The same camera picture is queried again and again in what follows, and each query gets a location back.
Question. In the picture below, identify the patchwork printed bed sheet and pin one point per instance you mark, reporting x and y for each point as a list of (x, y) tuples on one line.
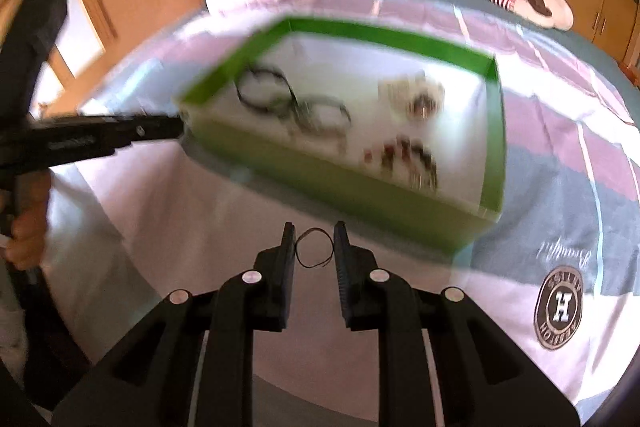
[(550, 132)]

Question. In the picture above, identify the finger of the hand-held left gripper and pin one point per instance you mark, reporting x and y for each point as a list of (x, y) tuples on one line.
[(100, 134)]

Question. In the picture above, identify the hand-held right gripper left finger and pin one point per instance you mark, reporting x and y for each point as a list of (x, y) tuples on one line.
[(288, 257)]

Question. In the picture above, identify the white wristwatch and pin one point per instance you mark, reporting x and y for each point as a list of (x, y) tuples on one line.
[(422, 102)]

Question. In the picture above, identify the green cardboard box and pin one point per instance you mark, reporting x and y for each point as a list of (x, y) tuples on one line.
[(320, 187)]

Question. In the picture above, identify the person's left hand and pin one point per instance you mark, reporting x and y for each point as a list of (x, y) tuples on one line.
[(30, 227)]

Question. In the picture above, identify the black wristwatch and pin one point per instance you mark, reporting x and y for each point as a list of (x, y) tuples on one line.
[(240, 94)]

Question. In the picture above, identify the metal bangle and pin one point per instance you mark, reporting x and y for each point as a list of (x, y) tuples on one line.
[(345, 117)]

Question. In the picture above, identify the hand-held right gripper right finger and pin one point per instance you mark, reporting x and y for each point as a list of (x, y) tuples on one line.
[(342, 259)]

